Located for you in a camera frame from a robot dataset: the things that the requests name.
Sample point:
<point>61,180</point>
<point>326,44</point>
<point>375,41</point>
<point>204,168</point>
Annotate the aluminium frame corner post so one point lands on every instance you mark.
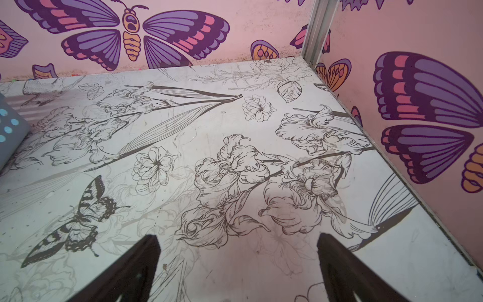
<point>319,24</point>

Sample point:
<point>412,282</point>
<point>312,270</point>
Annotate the light blue perforated storage basket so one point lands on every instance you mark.
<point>14,129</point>

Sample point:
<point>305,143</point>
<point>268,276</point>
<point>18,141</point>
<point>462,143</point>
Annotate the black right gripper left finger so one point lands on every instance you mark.
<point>130,278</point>

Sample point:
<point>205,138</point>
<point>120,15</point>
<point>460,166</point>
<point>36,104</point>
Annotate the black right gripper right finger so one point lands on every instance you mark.
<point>347,278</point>

